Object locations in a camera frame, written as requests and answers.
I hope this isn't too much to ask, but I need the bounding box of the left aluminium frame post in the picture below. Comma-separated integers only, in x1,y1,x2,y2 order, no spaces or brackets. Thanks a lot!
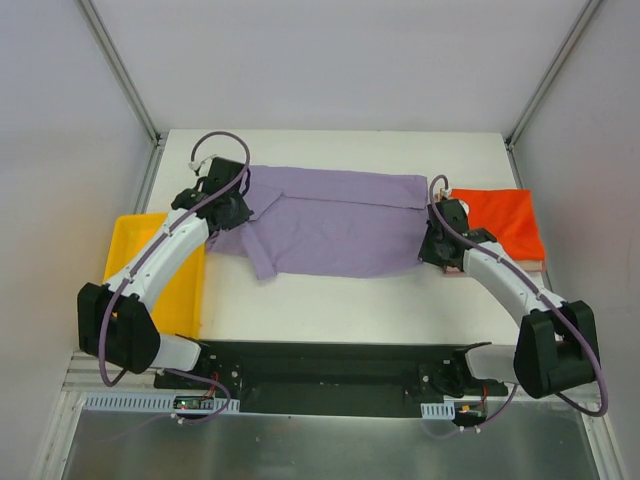
75,0,164,147

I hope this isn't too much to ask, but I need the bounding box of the folded orange t-shirt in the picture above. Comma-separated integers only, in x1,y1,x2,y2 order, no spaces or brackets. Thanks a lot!
451,189,546,262

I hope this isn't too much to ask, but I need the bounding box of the yellow plastic tray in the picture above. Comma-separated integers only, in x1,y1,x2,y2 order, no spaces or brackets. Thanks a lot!
103,213,205,339

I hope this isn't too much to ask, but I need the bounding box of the white cable duct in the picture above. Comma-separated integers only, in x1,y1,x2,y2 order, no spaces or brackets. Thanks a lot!
84,393,240,415
420,401,456,421

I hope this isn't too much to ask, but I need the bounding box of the right white cable duct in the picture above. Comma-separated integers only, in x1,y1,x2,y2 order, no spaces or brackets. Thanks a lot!
420,401,456,421

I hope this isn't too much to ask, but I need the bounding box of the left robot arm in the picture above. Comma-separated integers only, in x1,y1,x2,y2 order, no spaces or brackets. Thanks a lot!
77,157,252,389

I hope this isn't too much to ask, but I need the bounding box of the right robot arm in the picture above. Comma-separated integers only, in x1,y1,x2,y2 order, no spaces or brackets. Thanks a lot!
419,199,606,399

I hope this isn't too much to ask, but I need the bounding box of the purple t-shirt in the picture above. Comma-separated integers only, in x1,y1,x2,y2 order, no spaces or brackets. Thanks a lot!
207,166,428,280

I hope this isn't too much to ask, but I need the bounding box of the left white cable duct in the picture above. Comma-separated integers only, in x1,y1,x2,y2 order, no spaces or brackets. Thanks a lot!
84,393,240,415

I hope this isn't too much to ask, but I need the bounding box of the right aluminium frame post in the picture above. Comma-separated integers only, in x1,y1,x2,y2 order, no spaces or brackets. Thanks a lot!
504,0,606,151

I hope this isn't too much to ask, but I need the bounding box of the aluminium frame post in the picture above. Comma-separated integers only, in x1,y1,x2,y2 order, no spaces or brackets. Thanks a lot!
75,0,164,147
504,0,606,151

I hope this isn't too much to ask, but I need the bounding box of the folded beige t-shirt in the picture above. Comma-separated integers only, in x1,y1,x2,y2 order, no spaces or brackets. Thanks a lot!
443,260,546,275

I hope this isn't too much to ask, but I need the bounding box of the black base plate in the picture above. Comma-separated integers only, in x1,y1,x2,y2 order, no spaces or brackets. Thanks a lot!
154,341,508,418

